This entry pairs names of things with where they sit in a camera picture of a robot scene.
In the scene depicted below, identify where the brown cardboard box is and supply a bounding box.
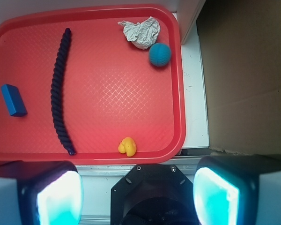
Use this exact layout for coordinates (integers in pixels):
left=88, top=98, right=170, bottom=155
left=197, top=0, right=281, bottom=154

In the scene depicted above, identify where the teal textured ball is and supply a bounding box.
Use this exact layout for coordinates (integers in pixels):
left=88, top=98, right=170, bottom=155
left=149, top=43, right=171, bottom=67

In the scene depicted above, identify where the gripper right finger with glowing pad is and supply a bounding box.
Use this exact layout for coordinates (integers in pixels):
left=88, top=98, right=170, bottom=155
left=193, top=155, right=281, bottom=225

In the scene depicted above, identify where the crumpled white paper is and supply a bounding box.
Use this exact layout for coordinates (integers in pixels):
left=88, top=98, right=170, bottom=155
left=118, top=17, right=161, bottom=50

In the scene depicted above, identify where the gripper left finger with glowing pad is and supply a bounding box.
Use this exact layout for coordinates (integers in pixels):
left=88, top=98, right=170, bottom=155
left=0, top=161, right=83, bottom=225

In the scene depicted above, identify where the red plastic tray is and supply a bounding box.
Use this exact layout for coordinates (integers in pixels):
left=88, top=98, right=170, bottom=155
left=0, top=4, right=186, bottom=165

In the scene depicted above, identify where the dark navy twisted rope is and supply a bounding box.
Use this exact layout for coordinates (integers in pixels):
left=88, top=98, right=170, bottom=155
left=50, top=28, right=77, bottom=156

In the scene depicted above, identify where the blue rectangular block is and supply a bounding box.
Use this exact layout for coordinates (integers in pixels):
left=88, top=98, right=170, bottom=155
left=0, top=84, right=27, bottom=117

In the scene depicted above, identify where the yellow rubber duck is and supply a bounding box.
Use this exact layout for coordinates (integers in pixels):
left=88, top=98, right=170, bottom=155
left=118, top=137, right=137, bottom=157

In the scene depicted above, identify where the aluminium frame rail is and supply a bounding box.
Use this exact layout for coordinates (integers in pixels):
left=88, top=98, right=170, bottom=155
left=76, top=156, right=202, bottom=176

